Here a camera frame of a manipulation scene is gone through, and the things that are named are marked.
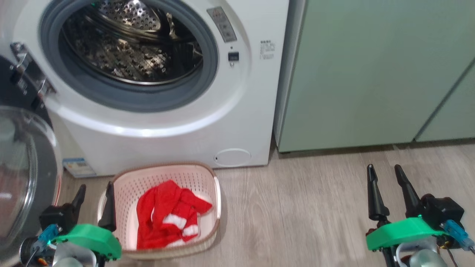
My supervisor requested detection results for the pale green cabinet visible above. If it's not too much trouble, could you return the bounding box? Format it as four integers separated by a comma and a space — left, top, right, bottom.
276, 0, 475, 153

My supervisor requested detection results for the round white filter cover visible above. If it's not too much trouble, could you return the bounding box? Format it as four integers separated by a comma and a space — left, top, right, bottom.
214, 148, 252, 168

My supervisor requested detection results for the white front-load washing machine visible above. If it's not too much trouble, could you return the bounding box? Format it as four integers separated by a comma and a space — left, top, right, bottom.
0, 0, 290, 178

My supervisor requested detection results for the metal door hinge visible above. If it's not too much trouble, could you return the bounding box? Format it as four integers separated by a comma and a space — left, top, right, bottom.
10, 42, 57, 109

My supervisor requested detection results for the pale green cabinet door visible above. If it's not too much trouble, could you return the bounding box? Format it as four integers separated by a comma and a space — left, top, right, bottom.
413, 57, 475, 143

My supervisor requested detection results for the cream perforated laundry basket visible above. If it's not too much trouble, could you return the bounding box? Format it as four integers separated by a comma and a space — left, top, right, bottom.
97, 162, 222, 260

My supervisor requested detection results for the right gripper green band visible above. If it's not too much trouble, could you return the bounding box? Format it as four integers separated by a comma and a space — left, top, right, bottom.
366, 164, 465, 251

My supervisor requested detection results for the blue energy label sticker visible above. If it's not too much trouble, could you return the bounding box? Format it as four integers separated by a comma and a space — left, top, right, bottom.
62, 157, 97, 178

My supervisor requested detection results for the round glass washing machine door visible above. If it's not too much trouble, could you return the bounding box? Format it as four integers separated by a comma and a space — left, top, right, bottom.
0, 56, 64, 262

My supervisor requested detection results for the printed text warning label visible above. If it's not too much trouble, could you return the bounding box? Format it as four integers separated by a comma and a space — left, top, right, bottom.
259, 40, 276, 60

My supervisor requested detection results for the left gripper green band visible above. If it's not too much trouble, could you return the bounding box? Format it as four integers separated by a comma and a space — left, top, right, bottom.
39, 181, 122, 260

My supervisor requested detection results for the grey instruction plate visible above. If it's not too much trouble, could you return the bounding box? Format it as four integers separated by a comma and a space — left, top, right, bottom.
207, 6, 238, 43

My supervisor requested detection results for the blue cable connector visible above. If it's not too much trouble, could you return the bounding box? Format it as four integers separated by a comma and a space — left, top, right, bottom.
441, 220, 475, 253
31, 224, 62, 253

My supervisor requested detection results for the steel perforated washer drum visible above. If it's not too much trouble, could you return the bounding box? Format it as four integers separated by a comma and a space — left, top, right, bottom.
60, 0, 204, 85

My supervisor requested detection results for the red and white garment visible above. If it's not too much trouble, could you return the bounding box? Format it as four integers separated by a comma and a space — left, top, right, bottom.
136, 180, 213, 250

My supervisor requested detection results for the grey rubber door gasket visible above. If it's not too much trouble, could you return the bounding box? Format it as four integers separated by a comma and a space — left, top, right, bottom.
39, 0, 220, 113

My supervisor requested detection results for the white filler panel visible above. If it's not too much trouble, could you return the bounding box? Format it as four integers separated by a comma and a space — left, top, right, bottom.
273, 0, 308, 146

